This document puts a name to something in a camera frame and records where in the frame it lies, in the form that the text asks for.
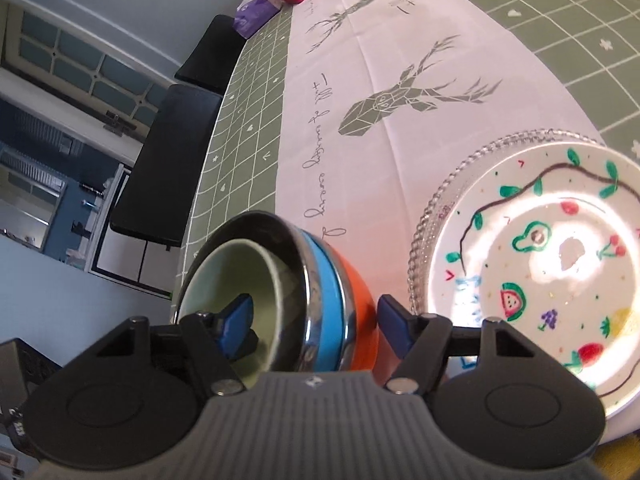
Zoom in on white cabinet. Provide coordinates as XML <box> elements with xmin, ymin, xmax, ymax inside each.
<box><xmin>87</xmin><ymin>165</ymin><xmax>189</xmax><ymax>302</ymax></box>

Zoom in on orange steel-lined bowl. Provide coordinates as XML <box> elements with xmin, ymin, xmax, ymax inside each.
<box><xmin>327</xmin><ymin>245</ymin><xmax>379</xmax><ymax>374</ymax></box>

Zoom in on black chair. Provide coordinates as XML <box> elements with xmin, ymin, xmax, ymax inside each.
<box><xmin>174</xmin><ymin>15</ymin><xmax>251</xmax><ymax>96</ymax></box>
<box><xmin>109</xmin><ymin>85</ymin><xmax>224</xmax><ymax>249</ymax></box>

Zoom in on small green ceramic bowl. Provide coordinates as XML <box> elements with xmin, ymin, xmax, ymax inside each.
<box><xmin>177</xmin><ymin>240</ymin><xmax>301</xmax><ymax>392</ymax></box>

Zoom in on purple tissue pack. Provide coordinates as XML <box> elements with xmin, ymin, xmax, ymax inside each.
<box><xmin>234</xmin><ymin>0</ymin><xmax>284</xmax><ymax>40</ymax></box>

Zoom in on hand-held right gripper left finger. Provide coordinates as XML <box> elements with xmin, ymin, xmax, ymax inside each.
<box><xmin>100</xmin><ymin>294</ymin><xmax>255</xmax><ymax>397</ymax></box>

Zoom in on glass plate pink blue flowers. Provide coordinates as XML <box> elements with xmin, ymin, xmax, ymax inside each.
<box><xmin>409</xmin><ymin>129</ymin><xmax>640</xmax><ymax>423</ymax></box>

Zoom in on blue steel-lined bowl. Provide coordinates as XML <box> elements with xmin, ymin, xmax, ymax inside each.
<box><xmin>172</xmin><ymin>211</ymin><xmax>352</xmax><ymax>376</ymax></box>

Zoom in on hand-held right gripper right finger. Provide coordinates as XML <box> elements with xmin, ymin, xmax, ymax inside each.
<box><xmin>377</xmin><ymin>295</ymin><xmax>544</xmax><ymax>396</ymax></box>

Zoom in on metal door handle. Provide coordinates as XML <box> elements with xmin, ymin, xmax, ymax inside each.
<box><xmin>102</xmin><ymin>112</ymin><xmax>136</xmax><ymax>134</ymax></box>

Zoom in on white glass-panel door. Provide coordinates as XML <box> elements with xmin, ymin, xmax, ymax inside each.
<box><xmin>0</xmin><ymin>2</ymin><xmax>169</xmax><ymax>137</ymax></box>

